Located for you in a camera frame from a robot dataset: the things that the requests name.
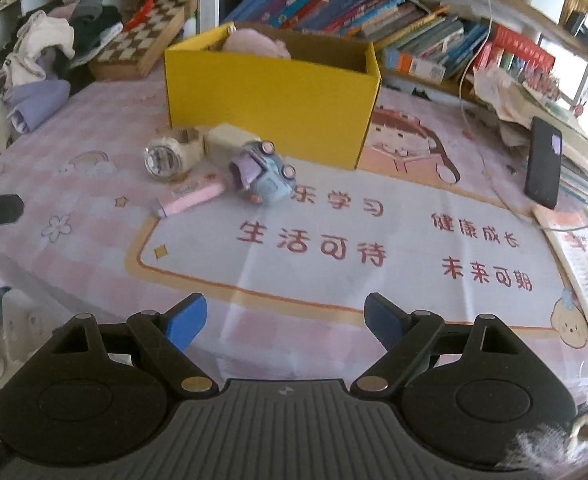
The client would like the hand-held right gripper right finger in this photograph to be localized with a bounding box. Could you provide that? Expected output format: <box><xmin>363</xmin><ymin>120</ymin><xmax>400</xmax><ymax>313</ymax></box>
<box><xmin>350</xmin><ymin>292</ymin><xmax>524</xmax><ymax>395</ymax></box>

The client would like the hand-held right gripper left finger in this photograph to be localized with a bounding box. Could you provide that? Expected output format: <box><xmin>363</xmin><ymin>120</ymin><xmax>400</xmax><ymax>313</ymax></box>
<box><xmin>49</xmin><ymin>294</ymin><xmax>219</xmax><ymax>395</ymax></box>

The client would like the pink tube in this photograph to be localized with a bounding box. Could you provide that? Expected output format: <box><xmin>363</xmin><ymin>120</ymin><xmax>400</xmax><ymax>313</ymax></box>
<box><xmin>151</xmin><ymin>172</ymin><xmax>226</xmax><ymax>218</ymax></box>

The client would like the blue toy car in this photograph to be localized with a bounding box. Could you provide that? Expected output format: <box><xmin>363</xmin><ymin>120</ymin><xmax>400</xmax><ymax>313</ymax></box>
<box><xmin>229</xmin><ymin>140</ymin><xmax>297</xmax><ymax>206</ymax></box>

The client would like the white wrist watch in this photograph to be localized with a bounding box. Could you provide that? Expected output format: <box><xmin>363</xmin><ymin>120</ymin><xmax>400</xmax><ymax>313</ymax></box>
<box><xmin>144</xmin><ymin>127</ymin><xmax>209</xmax><ymax>183</ymax></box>

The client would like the small cream box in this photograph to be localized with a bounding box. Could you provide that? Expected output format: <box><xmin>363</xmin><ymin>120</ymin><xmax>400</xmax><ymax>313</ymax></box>
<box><xmin>204</xmin><ymin>124</ymin><xmax>262</xmax><ymax>166</ymax></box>

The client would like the yellow cardboard box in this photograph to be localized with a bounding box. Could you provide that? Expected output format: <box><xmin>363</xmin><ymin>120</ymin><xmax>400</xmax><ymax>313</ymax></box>
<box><xmin>164</xmin><ymin>22</ymin><xmax>382</xmax><ymax>171</ymax></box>

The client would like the printed pink table mat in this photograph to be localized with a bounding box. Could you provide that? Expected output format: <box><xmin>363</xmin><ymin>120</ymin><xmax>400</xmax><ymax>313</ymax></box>
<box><xmin>0</xmin><ymin>77</ymin><xmax>588</xmax><ymax>378</ymax></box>

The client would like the purple garment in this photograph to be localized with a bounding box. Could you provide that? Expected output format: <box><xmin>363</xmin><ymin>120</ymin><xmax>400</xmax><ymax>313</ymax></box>
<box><xmin>5</xmin><ymin>80</ymin><xmax>72</xmax><ymax>134</ymax></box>

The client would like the white plush toy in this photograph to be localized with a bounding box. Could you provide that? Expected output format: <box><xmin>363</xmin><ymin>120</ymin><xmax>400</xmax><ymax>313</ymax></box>
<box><xmin>0</xmin><ymin>290</ymin><xmax>52</xmax><ymax>386</ymax></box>

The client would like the cream garment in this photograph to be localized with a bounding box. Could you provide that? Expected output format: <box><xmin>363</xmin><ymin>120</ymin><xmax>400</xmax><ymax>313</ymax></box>
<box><xmin>9</xmin><ymin>10</ymin><xmax>76</xmax><ymax>88</ymax></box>

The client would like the grey furry trim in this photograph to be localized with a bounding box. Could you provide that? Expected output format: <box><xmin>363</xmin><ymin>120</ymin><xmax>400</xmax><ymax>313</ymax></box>
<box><xmin>511</xmin><ymin>400</ymin><xmax>588</xmax><ymax>472</ymax></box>

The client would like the pink booklet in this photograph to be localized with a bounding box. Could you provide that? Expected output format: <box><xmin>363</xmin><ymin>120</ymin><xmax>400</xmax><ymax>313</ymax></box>
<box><xmin>532</xmin><ymin>204</ymin><xmax>588</xmax><ymax>352</ymax></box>

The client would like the dark clothing pile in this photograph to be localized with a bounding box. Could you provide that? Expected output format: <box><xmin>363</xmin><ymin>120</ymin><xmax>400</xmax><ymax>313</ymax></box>
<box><xmin>66</xmin><ymin>4</ymin><xmax>125</xmax><ymax>71</ymax></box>

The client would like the black smartphone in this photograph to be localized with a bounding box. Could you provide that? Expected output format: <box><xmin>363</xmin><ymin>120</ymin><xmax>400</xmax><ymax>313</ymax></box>
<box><xmin>524</xmin><ymin>116</ymin><xmax>563</xmax><ymax>210</ymax></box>

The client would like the wooden chessboard box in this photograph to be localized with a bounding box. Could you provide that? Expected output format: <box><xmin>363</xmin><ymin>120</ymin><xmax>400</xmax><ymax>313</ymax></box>
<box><xmin>89</xmin><ymin>0</ymin><xmax>197</xmax><ymax>81</ymax></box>

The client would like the red toy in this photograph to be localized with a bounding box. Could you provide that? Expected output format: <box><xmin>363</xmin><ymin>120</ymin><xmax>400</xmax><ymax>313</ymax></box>
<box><xmin>123</xmin><ymin>0</ymin><xmax>161</xmax><ymax>31</ymax></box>

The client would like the stack of books and papers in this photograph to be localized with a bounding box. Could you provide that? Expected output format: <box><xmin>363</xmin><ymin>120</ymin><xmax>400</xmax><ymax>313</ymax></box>
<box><xmin>474</xmin><ymin>66</ymin><xmax>588</xmax><ymax>207</ymax></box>

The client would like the pink cloth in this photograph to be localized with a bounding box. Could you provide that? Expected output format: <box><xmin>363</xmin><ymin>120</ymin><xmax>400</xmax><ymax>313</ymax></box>
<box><xmin>222</xmin><ymin>28</ymin><xmax>292</xmax><ymax>59</ymax></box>

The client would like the row of books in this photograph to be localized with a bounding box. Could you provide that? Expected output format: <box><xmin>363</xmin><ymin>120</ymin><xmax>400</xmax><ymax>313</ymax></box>
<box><xmin>224</xmin><ymin>0</ymin><xmax>492</xmax><ymax>86</ymax></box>

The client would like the white cable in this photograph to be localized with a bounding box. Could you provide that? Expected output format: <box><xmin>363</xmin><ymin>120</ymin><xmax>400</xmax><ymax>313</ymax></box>
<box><xmin>458</xmin><ymin>0</ymin><xmax>588</xmax><ymax>233</ymax></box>

